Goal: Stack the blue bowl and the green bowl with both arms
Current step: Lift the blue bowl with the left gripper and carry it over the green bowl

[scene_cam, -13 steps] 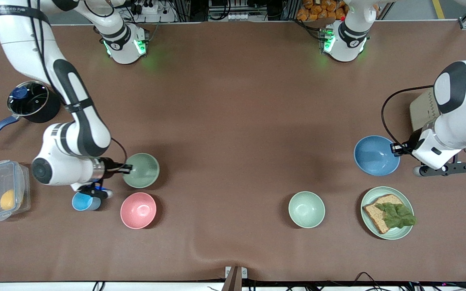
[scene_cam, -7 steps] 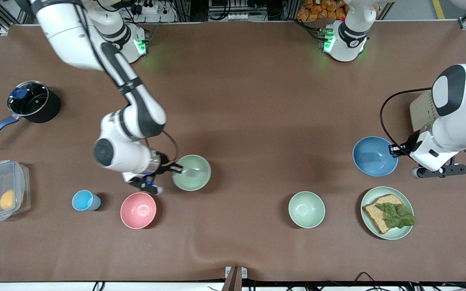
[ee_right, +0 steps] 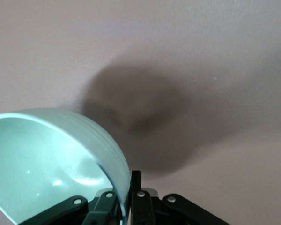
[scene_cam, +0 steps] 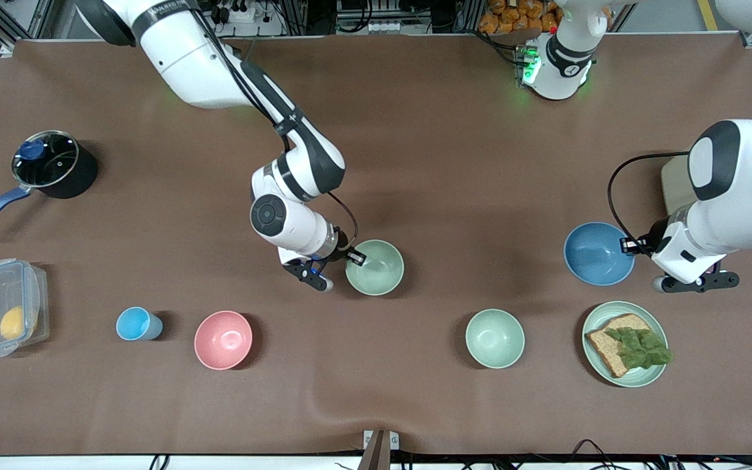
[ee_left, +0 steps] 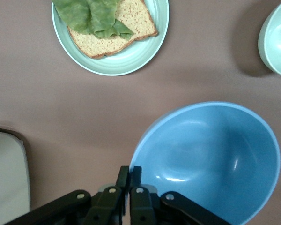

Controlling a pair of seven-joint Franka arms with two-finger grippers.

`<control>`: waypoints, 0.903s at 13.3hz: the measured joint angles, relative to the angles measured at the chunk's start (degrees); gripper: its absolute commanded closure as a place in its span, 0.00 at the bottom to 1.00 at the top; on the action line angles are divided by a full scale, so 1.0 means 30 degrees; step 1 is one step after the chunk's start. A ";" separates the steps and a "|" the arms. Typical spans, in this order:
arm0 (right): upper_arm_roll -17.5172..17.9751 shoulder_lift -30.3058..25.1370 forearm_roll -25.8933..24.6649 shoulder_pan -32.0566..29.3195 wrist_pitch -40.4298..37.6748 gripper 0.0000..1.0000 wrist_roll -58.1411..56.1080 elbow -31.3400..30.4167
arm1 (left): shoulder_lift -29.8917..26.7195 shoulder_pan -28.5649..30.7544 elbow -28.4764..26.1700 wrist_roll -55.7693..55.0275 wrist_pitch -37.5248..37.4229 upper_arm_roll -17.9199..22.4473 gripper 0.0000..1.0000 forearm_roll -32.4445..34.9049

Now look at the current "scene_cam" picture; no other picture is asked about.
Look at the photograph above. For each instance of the glass lid blue knob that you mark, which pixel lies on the glass lid blue knob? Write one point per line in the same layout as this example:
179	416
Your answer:
49	163

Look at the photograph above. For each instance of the brown table cloth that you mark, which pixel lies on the brown table cloth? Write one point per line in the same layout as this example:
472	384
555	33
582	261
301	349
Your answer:
448	163

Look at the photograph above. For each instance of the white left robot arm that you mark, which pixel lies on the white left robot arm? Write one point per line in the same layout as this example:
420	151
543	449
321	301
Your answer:
741	196

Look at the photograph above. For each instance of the pink bowl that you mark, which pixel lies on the pink bowl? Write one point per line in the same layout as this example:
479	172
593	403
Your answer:
222	341

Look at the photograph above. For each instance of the light green bowl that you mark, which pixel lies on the light green bowl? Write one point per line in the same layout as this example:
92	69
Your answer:
382	277
495	339

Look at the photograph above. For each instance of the beige chrome toaster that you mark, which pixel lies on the beige chrome toaster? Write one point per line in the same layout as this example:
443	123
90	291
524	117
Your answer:
675	186

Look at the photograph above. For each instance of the light green plate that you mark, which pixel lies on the light green plate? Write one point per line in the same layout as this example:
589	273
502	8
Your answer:
634	380

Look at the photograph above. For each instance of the orange snack packets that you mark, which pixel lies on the orange snack packets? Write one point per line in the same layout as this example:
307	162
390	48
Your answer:
513	16

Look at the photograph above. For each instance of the white power strip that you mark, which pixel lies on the white power strip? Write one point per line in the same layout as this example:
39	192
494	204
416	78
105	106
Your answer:
239	13

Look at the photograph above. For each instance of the brown bread slice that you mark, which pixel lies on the brown bread slice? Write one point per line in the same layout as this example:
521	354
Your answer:
601	349

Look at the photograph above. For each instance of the blue cup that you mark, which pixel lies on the blue cup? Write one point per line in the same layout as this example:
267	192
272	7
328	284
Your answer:
133	324

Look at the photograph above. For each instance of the blue bowl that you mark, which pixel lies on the blue bowl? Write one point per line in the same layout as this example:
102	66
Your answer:
595	258

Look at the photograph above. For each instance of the green lettuce leaf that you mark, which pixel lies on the green lettuce leaf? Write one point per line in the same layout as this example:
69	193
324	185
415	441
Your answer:
640	349

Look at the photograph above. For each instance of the grey metal bracket mount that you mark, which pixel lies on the grey metal bracket mount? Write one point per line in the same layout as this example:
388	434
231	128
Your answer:
376	444

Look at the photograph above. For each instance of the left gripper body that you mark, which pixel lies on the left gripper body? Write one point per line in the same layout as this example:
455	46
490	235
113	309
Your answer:
656	243

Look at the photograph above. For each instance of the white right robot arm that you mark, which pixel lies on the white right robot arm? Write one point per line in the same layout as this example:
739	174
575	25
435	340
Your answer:
187	59

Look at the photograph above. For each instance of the yellow lemon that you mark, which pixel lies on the yellow lemon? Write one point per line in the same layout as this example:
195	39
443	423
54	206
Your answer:
12	323

